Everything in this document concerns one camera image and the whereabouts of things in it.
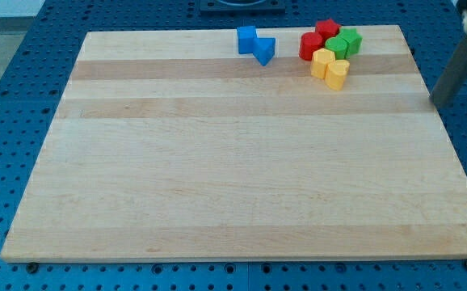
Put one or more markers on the red cylinder block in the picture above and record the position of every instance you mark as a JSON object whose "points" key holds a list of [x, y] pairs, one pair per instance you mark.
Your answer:
{"points": [[310, 42]]}

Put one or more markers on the grey pusher rod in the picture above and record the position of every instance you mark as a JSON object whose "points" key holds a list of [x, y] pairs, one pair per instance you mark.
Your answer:
{"points": [[453, 77]]}

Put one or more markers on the wooden board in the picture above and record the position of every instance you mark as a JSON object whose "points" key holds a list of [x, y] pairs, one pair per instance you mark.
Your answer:
{"points": [[170, 146]]}

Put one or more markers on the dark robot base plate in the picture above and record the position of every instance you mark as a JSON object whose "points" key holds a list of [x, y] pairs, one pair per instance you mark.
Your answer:
{"points": [[241, 6]]}

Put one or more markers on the green cylinder block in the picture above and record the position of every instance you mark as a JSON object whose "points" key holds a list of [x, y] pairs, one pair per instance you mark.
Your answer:
{"points": [[338, 46]]}

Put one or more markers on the green star block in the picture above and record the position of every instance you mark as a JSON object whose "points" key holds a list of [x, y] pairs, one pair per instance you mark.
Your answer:
{"points": [[353, 40]]}

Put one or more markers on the yellow heart block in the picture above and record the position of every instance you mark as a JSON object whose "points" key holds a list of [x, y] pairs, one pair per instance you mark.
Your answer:
{"points": [[336, 74]]}

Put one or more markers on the blue triangle block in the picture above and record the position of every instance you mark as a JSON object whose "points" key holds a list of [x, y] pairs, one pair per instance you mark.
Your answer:
{"points": [[264, 49]]}

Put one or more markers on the blue cube block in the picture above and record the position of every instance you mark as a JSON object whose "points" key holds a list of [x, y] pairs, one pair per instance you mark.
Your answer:
{"points": [[246, 37]]}

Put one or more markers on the red star block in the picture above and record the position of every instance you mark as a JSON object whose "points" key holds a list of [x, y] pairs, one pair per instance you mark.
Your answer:
{"points": [[327, 28]]}

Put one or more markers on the yellow hexagon block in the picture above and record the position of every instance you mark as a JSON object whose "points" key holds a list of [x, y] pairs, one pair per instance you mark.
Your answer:
{"points": [[320, 61]]}

